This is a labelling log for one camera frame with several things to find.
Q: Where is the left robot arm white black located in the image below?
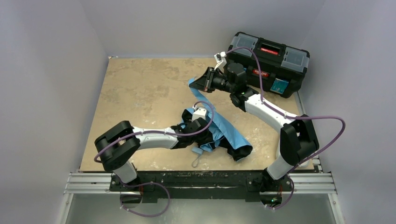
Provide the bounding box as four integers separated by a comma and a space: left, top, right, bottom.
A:
94, 107, 209, 184

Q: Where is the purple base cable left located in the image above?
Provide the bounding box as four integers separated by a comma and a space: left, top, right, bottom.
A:
116, 177, 171, 218

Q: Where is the white glasses case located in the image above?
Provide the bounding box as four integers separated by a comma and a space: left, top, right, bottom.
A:
276, 145, 313, 168

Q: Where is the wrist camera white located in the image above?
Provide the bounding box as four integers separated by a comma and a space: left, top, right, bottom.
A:
214, 51, 226, 70
191, 106, 208, 121

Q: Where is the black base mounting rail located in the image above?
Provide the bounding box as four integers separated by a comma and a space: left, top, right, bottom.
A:
109, 170, 292, 205

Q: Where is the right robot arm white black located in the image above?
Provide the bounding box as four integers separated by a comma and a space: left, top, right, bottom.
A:
189, 63, 319, 191

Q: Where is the light blue folding umbrella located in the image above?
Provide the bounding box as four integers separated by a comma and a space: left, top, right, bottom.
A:
190, 88, 253, 162

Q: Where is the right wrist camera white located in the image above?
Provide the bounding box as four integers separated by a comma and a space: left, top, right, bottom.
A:
214, 51, 226, 70

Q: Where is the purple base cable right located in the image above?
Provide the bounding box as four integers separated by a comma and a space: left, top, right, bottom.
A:
265, 175, 295, 210

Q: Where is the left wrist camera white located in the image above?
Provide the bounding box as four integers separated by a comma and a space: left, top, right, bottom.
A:
191, 106, 208, 121

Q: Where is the aluminium frame rail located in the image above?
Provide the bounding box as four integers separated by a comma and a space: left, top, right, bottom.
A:
63, 92, 346, 224

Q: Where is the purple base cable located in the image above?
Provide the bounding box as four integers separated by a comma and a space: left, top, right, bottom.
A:
265, 175, 295, 210
116, 177, 171, 218

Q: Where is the black toolbox with clear lids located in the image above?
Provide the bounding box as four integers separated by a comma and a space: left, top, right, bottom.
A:
227, 32, 310, 98

